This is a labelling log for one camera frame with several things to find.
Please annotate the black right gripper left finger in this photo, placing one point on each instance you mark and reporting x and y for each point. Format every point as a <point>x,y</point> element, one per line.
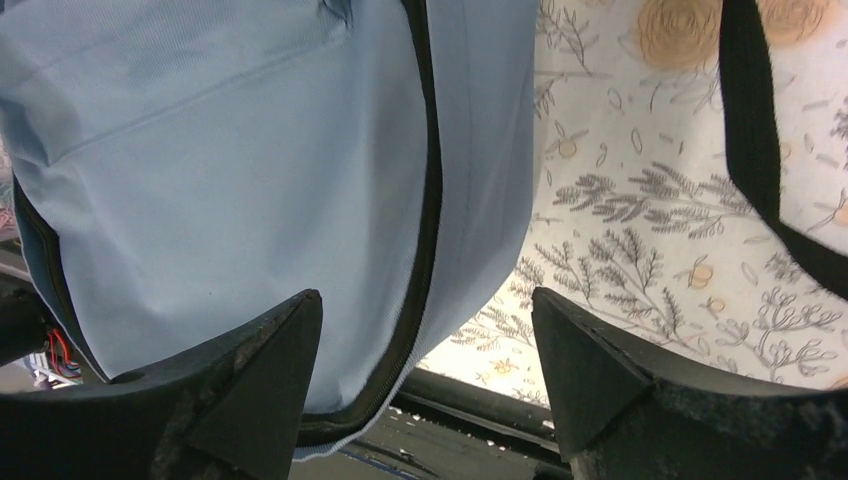
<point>229,408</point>

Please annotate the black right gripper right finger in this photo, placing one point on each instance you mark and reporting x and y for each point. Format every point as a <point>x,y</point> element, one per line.
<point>625,408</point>

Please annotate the blue grey backpack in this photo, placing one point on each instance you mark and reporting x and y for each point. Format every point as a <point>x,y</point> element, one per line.
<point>676,168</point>

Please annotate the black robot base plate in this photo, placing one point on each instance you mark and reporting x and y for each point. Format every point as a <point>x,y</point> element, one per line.
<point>441,428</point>

